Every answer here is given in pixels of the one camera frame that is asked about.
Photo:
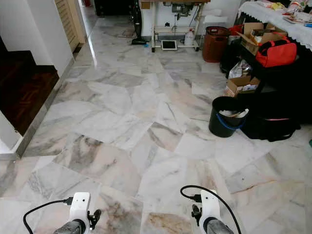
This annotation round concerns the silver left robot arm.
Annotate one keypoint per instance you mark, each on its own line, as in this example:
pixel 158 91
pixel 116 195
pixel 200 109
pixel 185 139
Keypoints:
pixel 70 228

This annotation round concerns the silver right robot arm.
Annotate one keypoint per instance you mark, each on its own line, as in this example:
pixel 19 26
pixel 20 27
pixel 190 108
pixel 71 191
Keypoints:
pixel 218 227

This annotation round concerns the large black fabric bag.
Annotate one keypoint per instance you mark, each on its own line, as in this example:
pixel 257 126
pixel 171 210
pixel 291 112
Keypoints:
pixel 270 126

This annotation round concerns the small cardboard box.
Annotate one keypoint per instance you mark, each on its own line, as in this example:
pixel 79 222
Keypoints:
pixel 241 86

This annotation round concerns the dark wooden stairs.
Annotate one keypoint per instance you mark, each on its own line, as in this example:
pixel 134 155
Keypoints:
pixel 27 87

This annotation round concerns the silver foil bag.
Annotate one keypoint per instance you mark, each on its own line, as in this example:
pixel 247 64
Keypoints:
pixel 240 69

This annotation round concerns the small black bag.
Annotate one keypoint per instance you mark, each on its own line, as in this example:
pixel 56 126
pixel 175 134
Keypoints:
pixel 229 57

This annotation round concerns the black low shelf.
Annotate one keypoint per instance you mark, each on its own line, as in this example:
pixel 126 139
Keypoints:
pixel 285 78

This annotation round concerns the white bathroom scale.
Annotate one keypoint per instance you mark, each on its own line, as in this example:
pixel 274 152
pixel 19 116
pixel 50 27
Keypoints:
pixel 168 45

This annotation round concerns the white plastic jug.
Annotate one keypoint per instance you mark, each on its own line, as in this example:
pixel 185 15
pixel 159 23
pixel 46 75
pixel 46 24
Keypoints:
pixel 189 38

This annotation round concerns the large open cardboard box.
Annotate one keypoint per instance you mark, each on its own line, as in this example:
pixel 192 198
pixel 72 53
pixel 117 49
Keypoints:
pixel 248 41

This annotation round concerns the white-framed sewing table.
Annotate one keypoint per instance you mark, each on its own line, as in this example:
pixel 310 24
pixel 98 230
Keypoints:
pixel 168 28

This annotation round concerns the grey door mat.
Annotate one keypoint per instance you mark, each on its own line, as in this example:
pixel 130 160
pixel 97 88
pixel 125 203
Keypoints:
pixel 126 33

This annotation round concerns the black upright vacuum cleaner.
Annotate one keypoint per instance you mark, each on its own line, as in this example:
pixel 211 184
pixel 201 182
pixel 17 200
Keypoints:
pixel 137 29

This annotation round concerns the white paper sheet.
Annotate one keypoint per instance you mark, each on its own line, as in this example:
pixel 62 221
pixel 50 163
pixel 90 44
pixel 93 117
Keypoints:
pixel 214 19

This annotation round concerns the wooden louvre door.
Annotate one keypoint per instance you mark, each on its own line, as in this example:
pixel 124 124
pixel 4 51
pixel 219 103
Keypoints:
pixel 69 22

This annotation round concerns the white lace tablecloth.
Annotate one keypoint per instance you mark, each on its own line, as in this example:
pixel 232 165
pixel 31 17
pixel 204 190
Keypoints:
pixel 273 18

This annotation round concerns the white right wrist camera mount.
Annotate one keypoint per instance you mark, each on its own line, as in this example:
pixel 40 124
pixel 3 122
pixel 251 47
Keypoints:
pixel 209 204

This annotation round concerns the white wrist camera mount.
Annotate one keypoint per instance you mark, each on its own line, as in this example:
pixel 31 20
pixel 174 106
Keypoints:
pixel 79 205
pixel 209 204

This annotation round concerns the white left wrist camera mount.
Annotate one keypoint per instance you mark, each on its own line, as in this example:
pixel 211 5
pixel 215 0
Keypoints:
pixel 79 205

